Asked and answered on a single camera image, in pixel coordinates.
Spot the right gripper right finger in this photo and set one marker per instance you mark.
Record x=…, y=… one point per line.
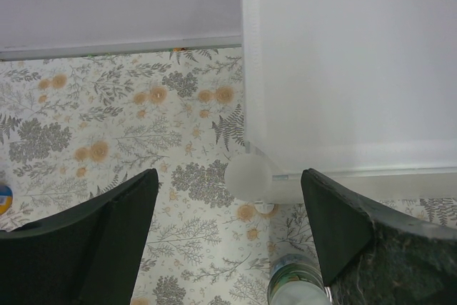
x=372, y=254

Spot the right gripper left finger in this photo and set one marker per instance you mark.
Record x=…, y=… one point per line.
x=87, y=254

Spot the tall can with spoon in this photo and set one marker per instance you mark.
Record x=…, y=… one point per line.
x=6, y=198

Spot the white plastic cube cabinet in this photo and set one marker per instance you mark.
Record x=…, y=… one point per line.
x=363, y=91

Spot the blue can with clear lid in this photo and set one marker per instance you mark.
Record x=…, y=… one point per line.
x=295, y=279

